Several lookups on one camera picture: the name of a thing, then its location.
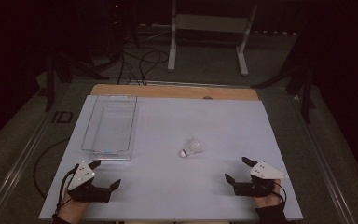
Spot metal floor rail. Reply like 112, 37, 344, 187
291, 92, 358, 224
0, 81, 62, 224

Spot white shuttlecock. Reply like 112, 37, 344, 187
178, 136, 205, 159

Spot black tripod stand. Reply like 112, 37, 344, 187
44, 46, 110, 113
251, 31, 319, 125

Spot person's right hand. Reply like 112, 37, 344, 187
253, 178, 282, 209

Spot white board sheet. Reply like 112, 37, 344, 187
38, 94, 304, 222

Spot white power strip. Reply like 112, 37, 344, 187
138, 22, 172, 31

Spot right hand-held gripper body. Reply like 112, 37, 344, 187
232, 160, 290, 198

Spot right hand-held gripper black cable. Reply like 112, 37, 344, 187
271, 181, 288, 205

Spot wooden table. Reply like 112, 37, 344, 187
89, 83, 260, 102

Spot clear plastic container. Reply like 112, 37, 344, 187
80, 94, 139, 161

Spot black floor cables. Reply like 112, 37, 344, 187
117, 49, 170, 86

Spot left hand-held gripper black cable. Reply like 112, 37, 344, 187
55, 164, 80, 217

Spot black looped floor cable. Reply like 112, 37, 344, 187
32, 137, 72, 200

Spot hand-held gripper black cable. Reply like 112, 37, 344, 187
55, 164, 80, 217
271, 181, 288, 205

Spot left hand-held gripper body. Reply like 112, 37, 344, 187
67, 160, 113, 203

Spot person's left hand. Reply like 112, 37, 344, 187
56, 189, 90, 224

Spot white metal stand frame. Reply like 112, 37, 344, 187
166, 0, 259, 77

